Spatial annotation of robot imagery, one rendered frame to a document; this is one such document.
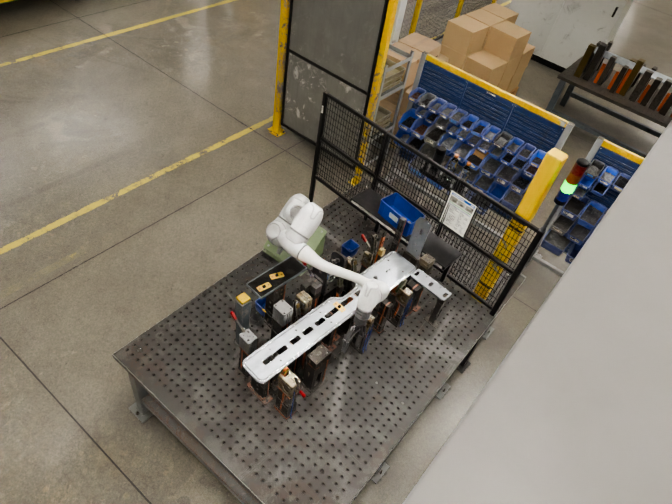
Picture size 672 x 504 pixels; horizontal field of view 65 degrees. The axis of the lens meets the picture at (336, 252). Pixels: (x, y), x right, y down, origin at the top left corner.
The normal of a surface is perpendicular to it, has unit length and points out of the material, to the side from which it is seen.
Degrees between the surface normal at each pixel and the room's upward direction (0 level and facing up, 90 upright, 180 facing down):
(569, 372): 0
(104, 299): 0
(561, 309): 0
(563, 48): 90
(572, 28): 90
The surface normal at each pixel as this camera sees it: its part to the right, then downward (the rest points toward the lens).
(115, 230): 0.15, -0.68
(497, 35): -0.69, 0.45
